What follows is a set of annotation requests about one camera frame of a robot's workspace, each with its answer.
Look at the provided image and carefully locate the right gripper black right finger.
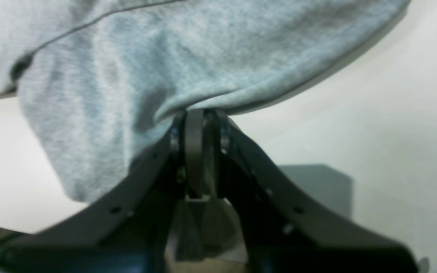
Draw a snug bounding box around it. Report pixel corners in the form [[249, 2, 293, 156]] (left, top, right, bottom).
[[204, 109, 418, 273]]

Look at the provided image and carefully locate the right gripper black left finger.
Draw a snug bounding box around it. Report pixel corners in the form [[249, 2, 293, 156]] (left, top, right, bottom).
[[0, 110, 203, 273]]

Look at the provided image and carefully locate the grey T-shirt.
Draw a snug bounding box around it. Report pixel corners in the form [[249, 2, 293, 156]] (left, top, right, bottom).
[[0, 0, 409, 203]]

